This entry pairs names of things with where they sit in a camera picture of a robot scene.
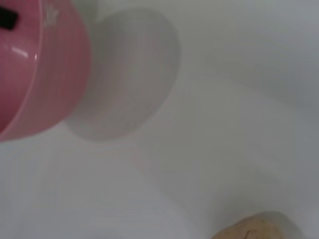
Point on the beige egg yolk pastry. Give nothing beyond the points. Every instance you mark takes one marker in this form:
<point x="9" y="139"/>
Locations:
<point x="256" y="226"/>

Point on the pink plastic bowl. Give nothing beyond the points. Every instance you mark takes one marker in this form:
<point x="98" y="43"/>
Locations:
<point x="45" y="74"/>

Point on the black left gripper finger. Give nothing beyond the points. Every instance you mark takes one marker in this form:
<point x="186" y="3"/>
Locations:
<point x="7" y="18"/>

